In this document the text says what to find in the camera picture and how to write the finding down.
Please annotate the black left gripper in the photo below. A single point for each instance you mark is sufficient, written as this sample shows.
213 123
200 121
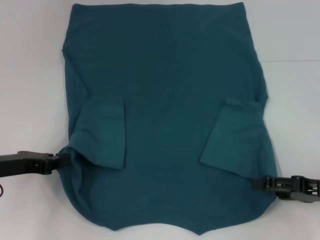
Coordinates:
22 163

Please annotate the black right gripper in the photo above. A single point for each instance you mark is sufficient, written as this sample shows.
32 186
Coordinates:
307 190

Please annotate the teal blue t-shirt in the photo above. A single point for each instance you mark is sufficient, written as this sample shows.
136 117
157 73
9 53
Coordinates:
170 87

